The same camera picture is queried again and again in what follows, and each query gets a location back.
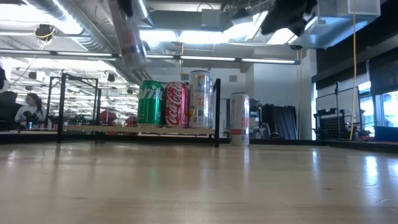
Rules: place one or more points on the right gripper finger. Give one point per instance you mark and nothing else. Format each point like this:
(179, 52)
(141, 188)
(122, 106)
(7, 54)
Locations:
(300, 26)
(276, 21)

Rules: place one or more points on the green Sprite can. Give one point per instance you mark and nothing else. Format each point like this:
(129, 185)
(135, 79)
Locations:
(150, 104)

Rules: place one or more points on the silver Celsius can pink print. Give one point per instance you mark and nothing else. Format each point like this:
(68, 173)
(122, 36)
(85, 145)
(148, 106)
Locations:
(200, 99)

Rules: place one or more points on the red Coca-Cola can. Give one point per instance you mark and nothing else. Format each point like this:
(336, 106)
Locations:
(176, 105)

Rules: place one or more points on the long ceiling light bar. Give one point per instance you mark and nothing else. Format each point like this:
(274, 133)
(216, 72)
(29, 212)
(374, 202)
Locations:
(205, 58)
(46, 53)

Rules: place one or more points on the black pegboard panel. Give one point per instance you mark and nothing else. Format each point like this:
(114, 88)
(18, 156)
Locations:
(329, 124)

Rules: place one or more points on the red chair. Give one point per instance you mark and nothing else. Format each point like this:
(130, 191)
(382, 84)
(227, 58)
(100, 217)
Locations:
(132, 121)
(108, 117)

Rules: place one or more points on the blue plastic bin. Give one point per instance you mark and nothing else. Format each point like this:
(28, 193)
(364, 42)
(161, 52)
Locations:
(387, 133)

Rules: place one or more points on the person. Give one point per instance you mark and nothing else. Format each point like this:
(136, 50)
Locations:
(31, 112)

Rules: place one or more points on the black monitor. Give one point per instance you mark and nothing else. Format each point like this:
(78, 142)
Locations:
(7, 105)

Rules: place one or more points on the black ceiling camera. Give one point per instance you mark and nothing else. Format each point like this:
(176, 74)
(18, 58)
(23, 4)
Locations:
(44, 32)

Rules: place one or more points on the black aluminium table frame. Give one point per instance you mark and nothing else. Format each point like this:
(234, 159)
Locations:
(280, 141)

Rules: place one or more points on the black frame wooden shelf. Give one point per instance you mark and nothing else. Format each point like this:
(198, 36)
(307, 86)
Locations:
(60, 109)

